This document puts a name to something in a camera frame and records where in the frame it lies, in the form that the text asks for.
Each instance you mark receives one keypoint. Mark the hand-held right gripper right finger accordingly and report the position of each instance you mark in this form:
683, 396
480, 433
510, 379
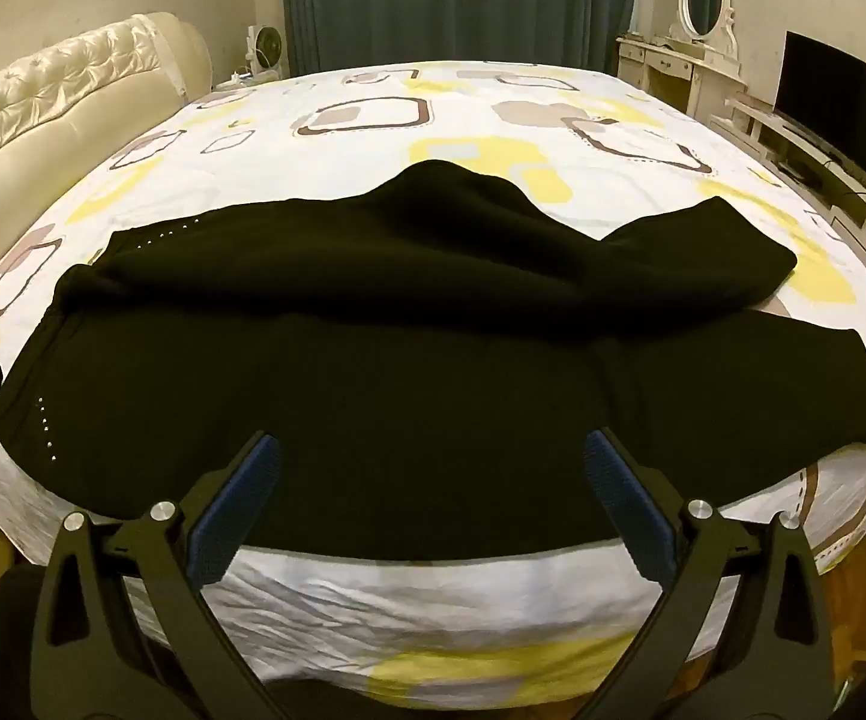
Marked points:
628, 510

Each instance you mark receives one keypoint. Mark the teal curtain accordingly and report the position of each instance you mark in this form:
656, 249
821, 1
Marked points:
440, 0

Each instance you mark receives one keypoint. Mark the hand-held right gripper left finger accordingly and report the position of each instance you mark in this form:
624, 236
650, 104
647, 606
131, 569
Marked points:
238, 510

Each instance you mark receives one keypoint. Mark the black television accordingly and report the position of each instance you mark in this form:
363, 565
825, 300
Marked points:
838, 105

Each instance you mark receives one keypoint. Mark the white television stand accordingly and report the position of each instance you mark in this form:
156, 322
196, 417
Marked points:
800, 157

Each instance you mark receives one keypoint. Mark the bed with patterned sheet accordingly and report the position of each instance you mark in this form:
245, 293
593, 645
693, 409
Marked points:
403, 120

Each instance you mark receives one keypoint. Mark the white dressing table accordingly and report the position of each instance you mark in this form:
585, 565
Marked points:
673, 67

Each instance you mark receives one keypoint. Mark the white fan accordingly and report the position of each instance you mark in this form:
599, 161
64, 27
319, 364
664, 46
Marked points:
264, 49

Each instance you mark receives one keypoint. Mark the black pants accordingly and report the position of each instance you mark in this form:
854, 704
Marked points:
403, 390

